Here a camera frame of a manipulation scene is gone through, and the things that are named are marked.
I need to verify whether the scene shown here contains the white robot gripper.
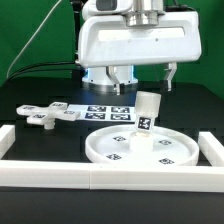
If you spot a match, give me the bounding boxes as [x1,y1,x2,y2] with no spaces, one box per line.
[78,11,201,95]

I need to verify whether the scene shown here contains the white round table top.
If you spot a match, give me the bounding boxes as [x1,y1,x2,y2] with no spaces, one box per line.
[85,125,199,167]

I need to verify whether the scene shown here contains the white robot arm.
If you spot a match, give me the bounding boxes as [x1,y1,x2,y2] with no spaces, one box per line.
[78,0,201,93]

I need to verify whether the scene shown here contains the white marker sheet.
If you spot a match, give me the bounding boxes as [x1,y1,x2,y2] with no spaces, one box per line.
[68,104,136,123]

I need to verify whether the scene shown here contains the white right fence bar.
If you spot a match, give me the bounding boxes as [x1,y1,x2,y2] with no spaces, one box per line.
[198,131,224,167]

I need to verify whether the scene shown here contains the white fence bar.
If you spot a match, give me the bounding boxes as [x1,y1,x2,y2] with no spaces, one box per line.
[0,125,15,159]
[198,131,224,167]
[0,160,224,193]

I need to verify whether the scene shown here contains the white cross-shaped table base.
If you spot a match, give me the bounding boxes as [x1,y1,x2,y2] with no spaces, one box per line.
[16,102,81,130]

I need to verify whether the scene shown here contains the white left fence bar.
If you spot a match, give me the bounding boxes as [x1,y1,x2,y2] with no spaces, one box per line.
[0,125,15,159]

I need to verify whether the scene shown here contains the white front fence bar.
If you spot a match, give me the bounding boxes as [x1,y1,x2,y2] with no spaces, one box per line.
[0,160,224,193]

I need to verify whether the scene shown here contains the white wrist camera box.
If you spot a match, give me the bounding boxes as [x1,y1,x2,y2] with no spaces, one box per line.
[82,0,133,20]

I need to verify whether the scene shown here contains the black camera stand pole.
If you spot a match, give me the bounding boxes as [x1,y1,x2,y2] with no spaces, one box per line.
[70,0,83,81]

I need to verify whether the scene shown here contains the black cable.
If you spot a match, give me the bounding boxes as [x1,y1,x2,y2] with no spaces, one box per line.
[5,61,78,83]

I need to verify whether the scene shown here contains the white cable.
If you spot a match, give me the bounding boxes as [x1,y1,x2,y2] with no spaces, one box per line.
[5,0,63,80]

